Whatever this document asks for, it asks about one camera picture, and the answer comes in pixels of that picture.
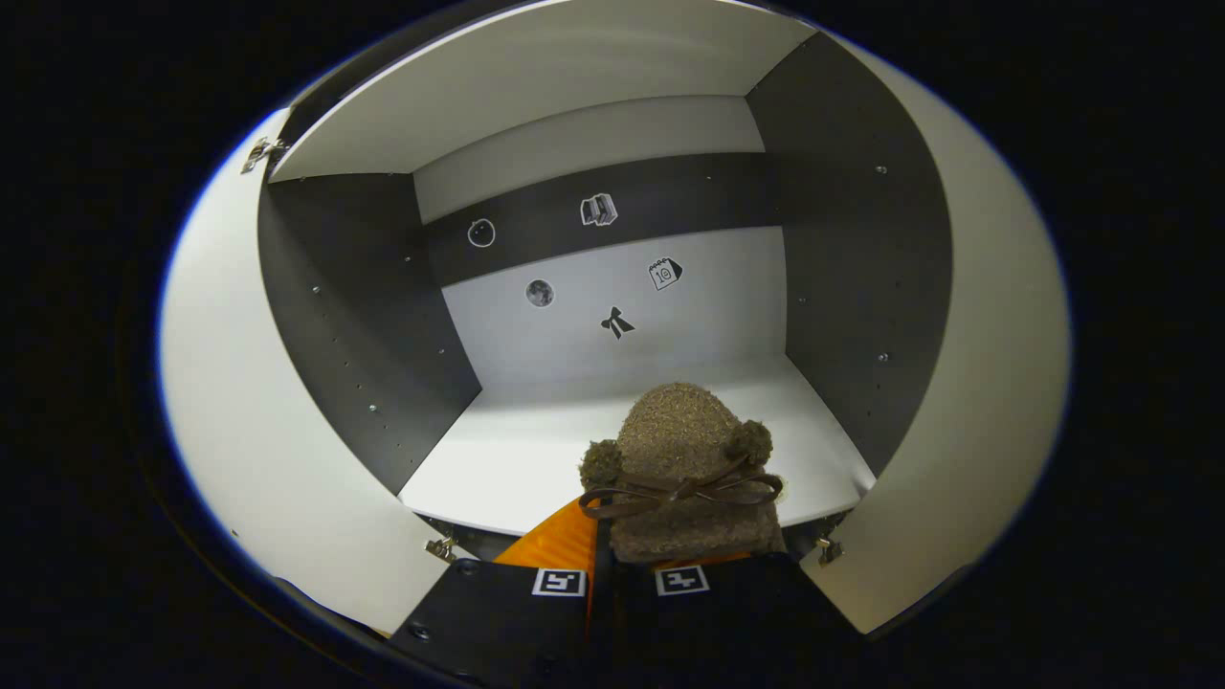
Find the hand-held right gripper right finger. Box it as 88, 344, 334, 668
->
589, 550, 862, 689

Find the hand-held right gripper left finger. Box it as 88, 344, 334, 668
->
388, 493, 599, 689

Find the white shoe cabinet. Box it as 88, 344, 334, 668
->
256, 0, 958, 566

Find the brown fuzzy shoe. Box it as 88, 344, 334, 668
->
577, 381, 788, 566

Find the white shoe cabinet door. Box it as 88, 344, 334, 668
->
158, 105, 451, 637
799, 38, 1071, 637

